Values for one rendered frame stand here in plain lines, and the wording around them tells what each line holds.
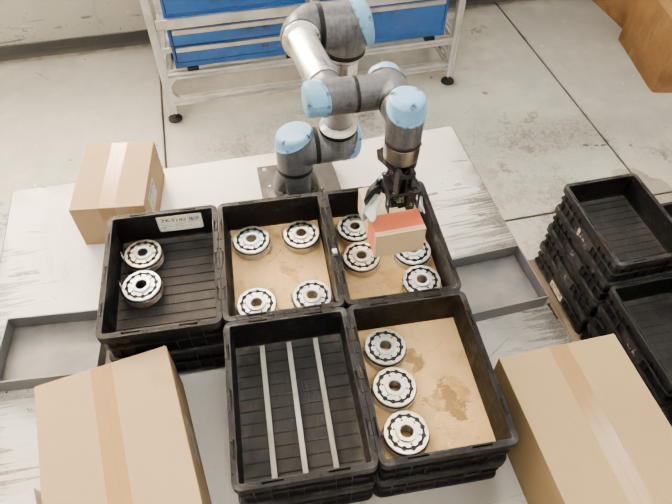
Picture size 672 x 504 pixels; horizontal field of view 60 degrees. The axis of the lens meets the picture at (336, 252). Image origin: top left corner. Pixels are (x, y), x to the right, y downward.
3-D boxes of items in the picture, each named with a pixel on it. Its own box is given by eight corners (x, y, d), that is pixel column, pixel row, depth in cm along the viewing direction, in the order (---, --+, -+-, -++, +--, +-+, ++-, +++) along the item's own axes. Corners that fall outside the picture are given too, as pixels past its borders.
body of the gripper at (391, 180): (385, 216, 128) (390, 176, 118) (375, 188, 133) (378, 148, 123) (419, 210, 129) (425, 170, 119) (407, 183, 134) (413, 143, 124)
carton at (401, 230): (357, 209, 147) (358, 188, 141) (403, 202, 148) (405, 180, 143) (374, 257, 137) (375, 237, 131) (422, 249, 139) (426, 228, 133)
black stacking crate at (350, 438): (230, 348, 148) (224, 324, 140) (344, 331, 151) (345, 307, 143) (240, 509, 124) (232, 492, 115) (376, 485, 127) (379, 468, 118)
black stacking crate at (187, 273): (120, 244, 170) (109, 218, 161) (222, 232, 173) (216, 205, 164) (110, 364, 145) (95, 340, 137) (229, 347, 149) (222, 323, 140)
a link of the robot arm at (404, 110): (420, 78, 113) (434, 105, 108) (414, 123, 122) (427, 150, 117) (381, 84, 112) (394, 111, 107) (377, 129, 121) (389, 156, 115)
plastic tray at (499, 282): (514, 254, 182) (518, 244, 178) (544, 306, 170) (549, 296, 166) (433, 272, 178) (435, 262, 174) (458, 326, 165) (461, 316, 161)
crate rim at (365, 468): (224, 327, 141) (222, 322, 139) (345, 310, 144) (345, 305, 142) (233, 496, 116) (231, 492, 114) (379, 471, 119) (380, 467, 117)
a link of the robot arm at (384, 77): (350, 61, 119) (364, 93, 113) (402, 56, 121) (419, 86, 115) (348, 94, 125) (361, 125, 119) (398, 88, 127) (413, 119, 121)
